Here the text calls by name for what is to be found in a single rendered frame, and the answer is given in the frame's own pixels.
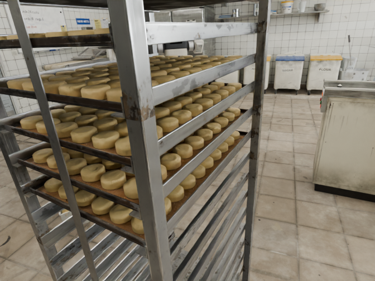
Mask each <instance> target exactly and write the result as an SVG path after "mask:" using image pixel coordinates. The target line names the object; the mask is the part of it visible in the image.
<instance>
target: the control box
mask: <svg viewBox="0 0 375 281"><path fill-rule="evenodd" d="M324 90H325V89H324V88H323V93H322V94H323V96H322V97H321V100H322V101H321V106H320V112H321V113H324V112H325V108H326V103H327V99H328V96H324ZM322 98H323V99H322Z"/></svg>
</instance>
